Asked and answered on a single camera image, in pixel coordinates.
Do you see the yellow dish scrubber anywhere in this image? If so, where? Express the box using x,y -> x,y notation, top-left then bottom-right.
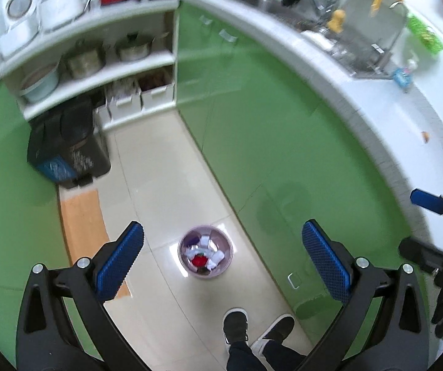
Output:
327,10 -> 347,34

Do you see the purple plastic trash bin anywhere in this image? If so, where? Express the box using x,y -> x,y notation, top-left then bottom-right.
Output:
178,226 -> 234,278

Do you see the chrome faucet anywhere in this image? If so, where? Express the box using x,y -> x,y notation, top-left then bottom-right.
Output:
307,0 -> 337,28

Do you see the white rice cooker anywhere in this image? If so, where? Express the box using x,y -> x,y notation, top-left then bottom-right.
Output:
38,0 -> 99,34

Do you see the green plastic basket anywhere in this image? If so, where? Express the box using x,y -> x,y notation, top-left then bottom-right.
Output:
407,13 -> 443,55

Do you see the steel pot with lid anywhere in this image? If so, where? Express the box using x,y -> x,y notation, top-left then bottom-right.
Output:
114,34 -> 156,63

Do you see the black appliance on floor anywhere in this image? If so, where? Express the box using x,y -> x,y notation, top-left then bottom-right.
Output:
27,100 -> 112,187

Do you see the dish soap bottle blue label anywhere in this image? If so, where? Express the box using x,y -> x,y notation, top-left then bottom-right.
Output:
392,59 -> 418,93

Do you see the light blue pot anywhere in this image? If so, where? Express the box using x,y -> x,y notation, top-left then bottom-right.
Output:
19,63 -> 61,103

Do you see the person's left shoe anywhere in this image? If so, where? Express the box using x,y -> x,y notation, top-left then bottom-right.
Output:
222,308 -> 249,353

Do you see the white shelf unit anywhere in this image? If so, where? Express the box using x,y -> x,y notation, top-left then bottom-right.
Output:
0,0 -> 179,133

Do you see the person's leg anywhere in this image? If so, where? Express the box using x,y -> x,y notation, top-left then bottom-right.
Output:
262,340 -> 308,371
225,340 -> 269,371

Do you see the person's shoe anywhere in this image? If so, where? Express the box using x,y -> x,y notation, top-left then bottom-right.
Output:
222,308 -> 249,353
250,314 -> 296,357

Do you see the white storage bin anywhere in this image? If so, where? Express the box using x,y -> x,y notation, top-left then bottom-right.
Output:
106,79 -> 142,120
138,69 -> 176,111

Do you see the steel kitchen sink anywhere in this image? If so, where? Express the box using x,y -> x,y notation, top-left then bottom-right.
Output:
241,0 -> 396,80

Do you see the person's right shoe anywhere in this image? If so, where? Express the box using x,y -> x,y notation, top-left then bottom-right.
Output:
250,314 -> 296,357

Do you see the red wrapper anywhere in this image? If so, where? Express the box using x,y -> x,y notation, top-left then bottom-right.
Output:
191,254 -> 212,273

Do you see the person's right leg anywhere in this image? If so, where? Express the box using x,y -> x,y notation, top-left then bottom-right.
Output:
262,340 -> 308,371

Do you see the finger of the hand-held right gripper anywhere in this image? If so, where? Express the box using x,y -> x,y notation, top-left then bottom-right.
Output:
398,237 -> 443,274
410,188 -> 443,240

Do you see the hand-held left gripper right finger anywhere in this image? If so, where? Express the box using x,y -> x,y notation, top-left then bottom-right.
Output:
295,220 -> 429,371

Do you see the person's left leg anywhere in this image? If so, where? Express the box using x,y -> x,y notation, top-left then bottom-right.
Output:
225,340 -> 269,371

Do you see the orange floor mat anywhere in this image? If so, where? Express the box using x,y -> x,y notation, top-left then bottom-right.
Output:
59,189 -> 131,303

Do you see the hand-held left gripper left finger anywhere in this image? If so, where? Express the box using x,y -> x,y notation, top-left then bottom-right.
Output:
16,221 -> 148,371

